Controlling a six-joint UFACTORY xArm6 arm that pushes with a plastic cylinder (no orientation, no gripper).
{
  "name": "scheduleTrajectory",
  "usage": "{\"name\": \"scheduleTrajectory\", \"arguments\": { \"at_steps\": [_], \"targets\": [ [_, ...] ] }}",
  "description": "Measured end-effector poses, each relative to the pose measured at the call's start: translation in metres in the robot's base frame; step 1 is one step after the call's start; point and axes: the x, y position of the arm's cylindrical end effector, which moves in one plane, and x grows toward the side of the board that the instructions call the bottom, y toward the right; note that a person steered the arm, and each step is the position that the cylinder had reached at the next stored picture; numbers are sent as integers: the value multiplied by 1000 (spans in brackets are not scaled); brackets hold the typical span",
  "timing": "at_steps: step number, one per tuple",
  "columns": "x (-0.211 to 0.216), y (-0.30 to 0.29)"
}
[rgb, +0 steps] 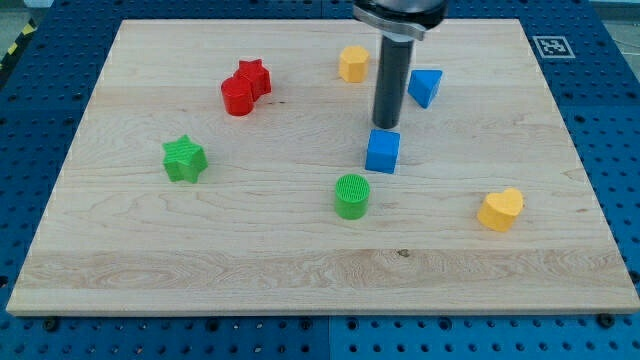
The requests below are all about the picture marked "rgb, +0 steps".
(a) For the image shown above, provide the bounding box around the red cylinder block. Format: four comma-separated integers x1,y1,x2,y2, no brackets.
221,77,254,116

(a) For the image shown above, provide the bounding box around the light wooden board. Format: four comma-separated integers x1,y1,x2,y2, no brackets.
7,19,639,317

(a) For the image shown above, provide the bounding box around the yellow heart block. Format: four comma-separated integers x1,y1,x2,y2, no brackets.
476,188,524,232

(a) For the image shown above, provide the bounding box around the blue triangle block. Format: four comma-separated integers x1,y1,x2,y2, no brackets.
408,69,443,109

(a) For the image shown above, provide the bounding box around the green cylinder block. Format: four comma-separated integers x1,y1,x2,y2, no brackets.
334,174,370,220

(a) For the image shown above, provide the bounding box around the blue cube block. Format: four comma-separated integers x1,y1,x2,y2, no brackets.
365,129,401,174

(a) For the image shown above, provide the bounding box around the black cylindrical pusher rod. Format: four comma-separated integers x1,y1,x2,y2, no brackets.
372,34,414,129

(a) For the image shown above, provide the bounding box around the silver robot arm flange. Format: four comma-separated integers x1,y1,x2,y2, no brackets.
352,0,449,41

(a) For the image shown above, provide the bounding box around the yellow hexagon block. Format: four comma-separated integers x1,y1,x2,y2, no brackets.
338,46,370,83

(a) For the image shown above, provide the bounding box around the green star block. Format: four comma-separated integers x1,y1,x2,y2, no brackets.
162,135,208,183

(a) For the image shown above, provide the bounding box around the red star block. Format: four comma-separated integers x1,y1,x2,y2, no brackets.
234,59,272,101

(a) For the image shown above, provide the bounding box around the white fiducial marker tag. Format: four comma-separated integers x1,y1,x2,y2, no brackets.
532,35,575,59

